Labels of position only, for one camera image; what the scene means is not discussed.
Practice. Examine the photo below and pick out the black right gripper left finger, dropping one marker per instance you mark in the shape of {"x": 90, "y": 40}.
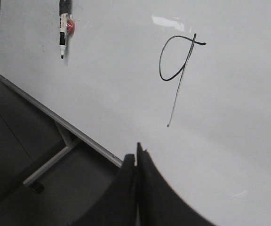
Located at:
{"x": 118, "y": 205}

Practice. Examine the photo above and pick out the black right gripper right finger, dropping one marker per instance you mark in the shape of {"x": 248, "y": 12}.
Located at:
{"x": 159, "y": 204}

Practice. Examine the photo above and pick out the red round magnet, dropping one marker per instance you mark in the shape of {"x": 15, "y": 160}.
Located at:
{"x": 70, "y": 27}

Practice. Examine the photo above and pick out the black whiteboard marker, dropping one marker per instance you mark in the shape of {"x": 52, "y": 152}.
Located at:
{"x": 64, "y": 11}

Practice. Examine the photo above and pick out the grey whiteboard stand leg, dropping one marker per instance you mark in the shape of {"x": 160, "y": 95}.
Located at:
{"x": 69, "y": 145}

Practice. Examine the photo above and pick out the white whiteboard with metal frame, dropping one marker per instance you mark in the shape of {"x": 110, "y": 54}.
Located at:
{"x": 188, "y": 79}

